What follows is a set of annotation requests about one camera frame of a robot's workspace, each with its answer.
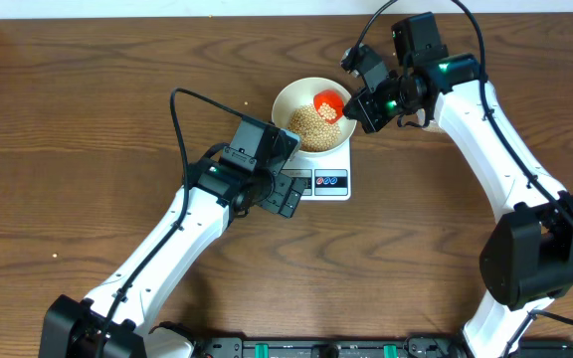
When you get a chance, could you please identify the soybeans in bowl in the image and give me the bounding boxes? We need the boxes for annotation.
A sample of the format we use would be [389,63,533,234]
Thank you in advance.
[287,104,341,152]

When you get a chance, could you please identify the cream bowl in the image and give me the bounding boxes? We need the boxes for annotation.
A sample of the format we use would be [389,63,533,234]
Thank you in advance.
[272,77,356,151]

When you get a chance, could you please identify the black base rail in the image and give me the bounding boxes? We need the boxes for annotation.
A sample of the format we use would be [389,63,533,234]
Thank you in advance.
[186,337,573,358]

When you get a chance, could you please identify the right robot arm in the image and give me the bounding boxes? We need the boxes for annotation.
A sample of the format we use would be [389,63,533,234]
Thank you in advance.
[341,12,573,357]

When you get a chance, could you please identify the clear plastic container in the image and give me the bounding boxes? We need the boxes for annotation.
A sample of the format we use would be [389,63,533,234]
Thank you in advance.
[424,121,446,134]

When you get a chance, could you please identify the red measuring scoop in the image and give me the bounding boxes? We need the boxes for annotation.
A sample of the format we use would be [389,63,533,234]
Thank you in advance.
[313,89,344,124]

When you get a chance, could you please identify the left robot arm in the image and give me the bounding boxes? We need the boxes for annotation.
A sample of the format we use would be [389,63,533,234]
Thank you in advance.
[39,143,303,357]

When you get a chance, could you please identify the white digital kitchen scale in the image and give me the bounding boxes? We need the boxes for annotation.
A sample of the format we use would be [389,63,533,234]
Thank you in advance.
[283,141,351,201]

